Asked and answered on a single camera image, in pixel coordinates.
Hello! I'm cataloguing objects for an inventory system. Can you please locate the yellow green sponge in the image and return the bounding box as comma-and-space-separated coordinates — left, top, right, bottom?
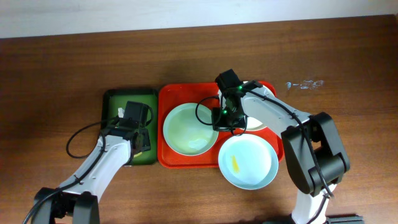
133, 152, 142, 158

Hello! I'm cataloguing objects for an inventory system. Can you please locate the cream white plate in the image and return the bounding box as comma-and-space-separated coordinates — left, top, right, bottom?
217, 81, 275, 132

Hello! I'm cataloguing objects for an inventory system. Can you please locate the pale green plate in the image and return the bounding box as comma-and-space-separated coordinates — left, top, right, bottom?
163, 103, 218, 156

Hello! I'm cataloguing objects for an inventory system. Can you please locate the light blue plate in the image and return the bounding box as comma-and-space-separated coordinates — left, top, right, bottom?
218, 134, 279, 190

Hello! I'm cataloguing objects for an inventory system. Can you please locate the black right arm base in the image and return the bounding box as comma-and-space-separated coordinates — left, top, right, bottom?
325, 215, 364, 224

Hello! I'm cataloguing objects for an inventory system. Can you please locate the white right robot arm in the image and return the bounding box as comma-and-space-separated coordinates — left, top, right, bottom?
213, 85, 363, 223

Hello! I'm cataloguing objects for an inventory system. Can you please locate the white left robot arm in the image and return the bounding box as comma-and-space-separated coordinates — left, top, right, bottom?
23, 128, 150, 223

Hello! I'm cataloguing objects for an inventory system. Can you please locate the green plastic tray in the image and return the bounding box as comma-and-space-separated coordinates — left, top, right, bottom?
101, 88, 158, 166

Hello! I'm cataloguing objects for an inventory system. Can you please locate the red plastic tray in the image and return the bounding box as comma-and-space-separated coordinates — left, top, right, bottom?
157, 81, 284, 169

